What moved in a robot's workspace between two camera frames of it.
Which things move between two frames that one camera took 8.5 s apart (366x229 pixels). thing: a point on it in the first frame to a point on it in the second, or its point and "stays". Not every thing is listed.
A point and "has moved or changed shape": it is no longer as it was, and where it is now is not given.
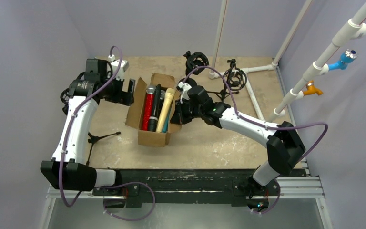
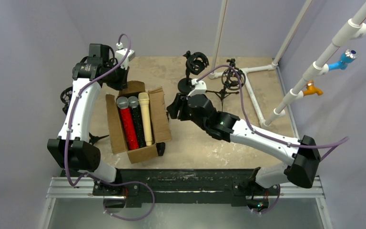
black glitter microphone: [152, 122] to [133, 102]
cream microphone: [169, 94] to [144, 98]
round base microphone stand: [194, 60] stays
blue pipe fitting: [349, 56] stays
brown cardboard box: [135, 114] has moved or changed shape
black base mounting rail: [133, 187] stays
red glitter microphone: [148, 105] to [123, 104]
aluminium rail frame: [301, 188] stays
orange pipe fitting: [311, 89] stays
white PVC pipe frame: [356, 28] stays
